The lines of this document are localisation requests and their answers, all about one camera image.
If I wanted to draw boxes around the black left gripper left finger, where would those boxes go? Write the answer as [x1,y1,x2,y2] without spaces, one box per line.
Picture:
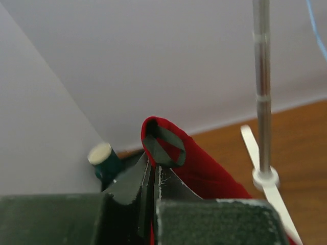
[1,152,153,244]

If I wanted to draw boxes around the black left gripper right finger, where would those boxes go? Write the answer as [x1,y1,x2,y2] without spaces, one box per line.
[153,167,288,244]

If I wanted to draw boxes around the plain red garment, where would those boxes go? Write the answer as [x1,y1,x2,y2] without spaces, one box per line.
[141,116,303,245]

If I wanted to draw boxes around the blue wire hanger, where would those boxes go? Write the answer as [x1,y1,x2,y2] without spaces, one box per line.
[306,0,327,61]

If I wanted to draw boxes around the black tray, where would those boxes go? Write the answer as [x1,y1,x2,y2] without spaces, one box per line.
[101,150,144,191]

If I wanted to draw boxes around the dark green cup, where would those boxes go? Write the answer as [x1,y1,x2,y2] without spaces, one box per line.
[87,142,122,182]

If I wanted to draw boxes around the silver white clothes rack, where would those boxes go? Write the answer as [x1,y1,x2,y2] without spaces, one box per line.
[241,0,302,244]

